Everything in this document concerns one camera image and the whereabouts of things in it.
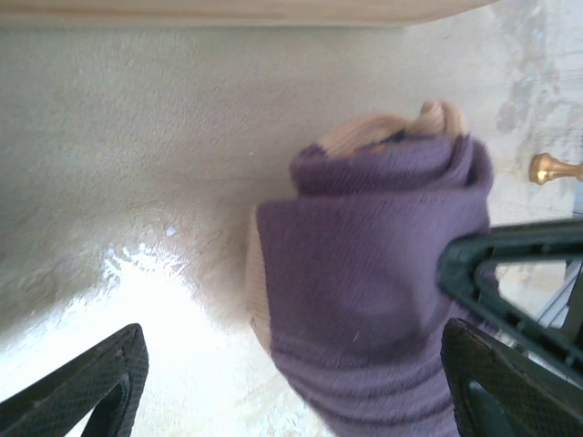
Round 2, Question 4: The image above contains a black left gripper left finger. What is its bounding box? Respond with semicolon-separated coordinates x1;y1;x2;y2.
0;322;150;437

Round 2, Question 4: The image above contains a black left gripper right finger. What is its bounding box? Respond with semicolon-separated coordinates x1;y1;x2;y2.
441;317;583;437

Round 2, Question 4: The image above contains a purple knitted sock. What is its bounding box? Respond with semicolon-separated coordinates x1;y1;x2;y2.
243;99;500;437

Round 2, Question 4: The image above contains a small brass knob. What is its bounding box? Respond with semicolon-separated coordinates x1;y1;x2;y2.
527;152;583;186

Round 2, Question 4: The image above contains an aluminium frame bar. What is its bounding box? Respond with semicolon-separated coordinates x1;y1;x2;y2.
537;259;583;333

